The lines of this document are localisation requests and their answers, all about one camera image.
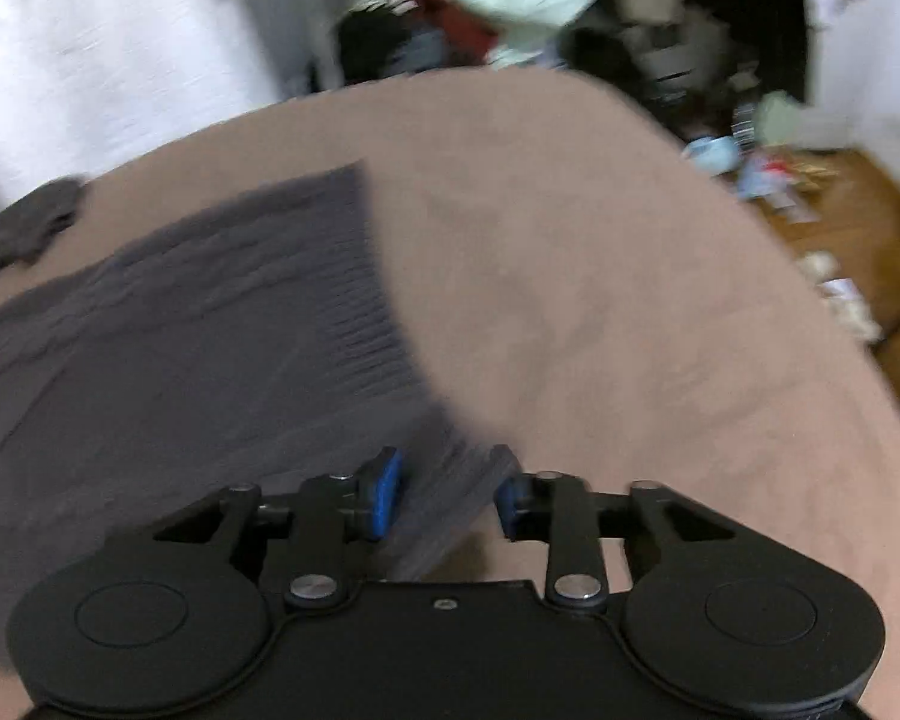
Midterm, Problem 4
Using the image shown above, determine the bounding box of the brown bed sheet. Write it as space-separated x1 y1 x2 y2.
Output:
0 68 900 718

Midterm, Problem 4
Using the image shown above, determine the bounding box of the red garment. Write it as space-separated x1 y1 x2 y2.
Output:
414 0 499 65

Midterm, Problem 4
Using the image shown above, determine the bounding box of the dark grey knit sweater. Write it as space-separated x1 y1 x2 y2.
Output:
0 166 517 665

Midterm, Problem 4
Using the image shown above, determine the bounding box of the white curtain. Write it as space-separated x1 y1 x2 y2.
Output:
0 0 346 210

